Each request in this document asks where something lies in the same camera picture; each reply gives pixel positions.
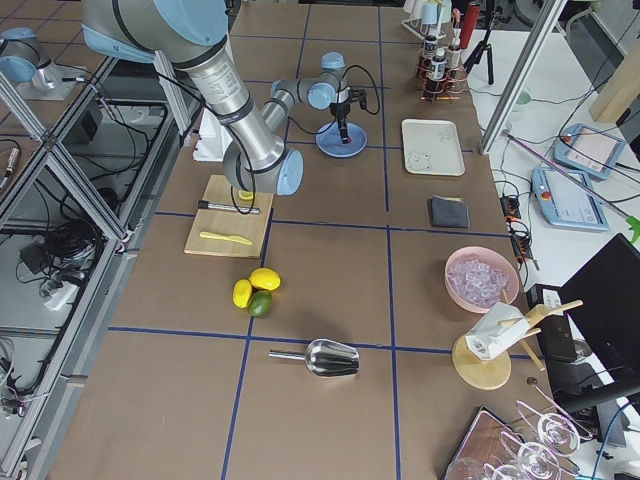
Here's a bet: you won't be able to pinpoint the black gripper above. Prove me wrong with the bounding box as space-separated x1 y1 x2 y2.
330 102 350 143

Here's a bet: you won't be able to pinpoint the blue plate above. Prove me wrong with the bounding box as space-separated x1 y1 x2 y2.
315 122 368 158

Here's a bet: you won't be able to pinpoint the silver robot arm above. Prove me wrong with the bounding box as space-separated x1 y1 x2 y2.
82 0 346 196
1 27 76 101

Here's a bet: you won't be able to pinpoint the cream bear tray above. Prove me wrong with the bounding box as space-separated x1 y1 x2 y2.
401 119 465 177

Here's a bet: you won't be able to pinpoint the tea bottle white cap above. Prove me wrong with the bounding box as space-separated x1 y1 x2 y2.
427 48 446 82

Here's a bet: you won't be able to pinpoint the lemon half slice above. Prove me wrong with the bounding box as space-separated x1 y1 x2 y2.
238 190 254 201

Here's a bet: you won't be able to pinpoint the grey folded cloth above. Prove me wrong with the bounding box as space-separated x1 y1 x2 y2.
427 196 471 228

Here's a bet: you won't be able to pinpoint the pastel cups on rack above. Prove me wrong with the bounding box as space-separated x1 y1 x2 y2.
403 0 452 26

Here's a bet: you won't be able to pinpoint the yellow plastic knife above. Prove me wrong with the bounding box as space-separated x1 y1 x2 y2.
199 231 253 246

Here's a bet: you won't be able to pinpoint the steel muddler black cap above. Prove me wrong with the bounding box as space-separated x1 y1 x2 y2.
197 200 261 215

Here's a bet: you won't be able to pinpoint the yellow lemon back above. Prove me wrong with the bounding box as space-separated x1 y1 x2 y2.
249 267 282 291

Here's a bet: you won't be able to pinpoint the yellow lemon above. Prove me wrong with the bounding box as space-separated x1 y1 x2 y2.
249 267 282 291
232 279 253 309

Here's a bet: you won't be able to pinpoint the red cylinder bottle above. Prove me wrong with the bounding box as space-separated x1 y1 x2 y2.
459 1 481 49

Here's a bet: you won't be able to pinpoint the pale green bowl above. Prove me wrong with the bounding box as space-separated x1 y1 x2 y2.
512 89 532 115

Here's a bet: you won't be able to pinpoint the yellow lemon front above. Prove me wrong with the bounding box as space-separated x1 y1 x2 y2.
232 279 253 309

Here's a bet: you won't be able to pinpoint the green lime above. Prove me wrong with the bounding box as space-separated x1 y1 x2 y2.
247 290 273 317

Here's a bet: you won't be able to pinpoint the pink bowl of ice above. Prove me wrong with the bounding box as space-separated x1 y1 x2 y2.
444 246 520 313

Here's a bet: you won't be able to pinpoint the steel ice scoop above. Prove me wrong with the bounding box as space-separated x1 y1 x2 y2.
269 339 360 378

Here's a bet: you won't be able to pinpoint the blue teach pendant near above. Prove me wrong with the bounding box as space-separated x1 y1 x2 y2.
531 167 609 231

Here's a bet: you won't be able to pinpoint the blue teach pendant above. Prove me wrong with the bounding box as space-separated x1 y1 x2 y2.
531 167 609 231
553 123 626 180

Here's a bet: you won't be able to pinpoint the white carton on stand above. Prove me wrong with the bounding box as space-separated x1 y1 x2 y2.
465 302 530 361

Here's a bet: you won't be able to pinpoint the blue teach pendant far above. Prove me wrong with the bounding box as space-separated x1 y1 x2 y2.
553 123 626 180

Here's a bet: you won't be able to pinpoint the round wooden stand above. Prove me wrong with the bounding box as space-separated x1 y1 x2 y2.
452 300 583 390

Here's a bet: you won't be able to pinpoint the black monitor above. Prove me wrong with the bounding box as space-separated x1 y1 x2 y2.
559 234 639 413

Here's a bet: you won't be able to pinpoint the clear wine glass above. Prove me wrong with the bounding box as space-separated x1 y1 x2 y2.
499 431 580 479
515 400 593 457

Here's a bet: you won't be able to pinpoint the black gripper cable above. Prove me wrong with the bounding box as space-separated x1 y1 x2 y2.
229 63 381 217

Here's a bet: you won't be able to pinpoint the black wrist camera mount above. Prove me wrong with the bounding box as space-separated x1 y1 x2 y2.
348 88 367 110

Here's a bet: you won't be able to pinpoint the copper wire bottle rack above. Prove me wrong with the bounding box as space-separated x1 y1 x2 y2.
415 53 467 102

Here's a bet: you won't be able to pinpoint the white pedestal column base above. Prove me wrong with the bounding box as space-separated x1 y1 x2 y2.
193 108 233 162

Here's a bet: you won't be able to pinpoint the black camera tripod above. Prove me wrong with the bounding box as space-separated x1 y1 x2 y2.
463 0 502 85

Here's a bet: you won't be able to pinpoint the aluminium frame post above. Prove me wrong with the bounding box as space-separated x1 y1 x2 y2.
479 0 567 155

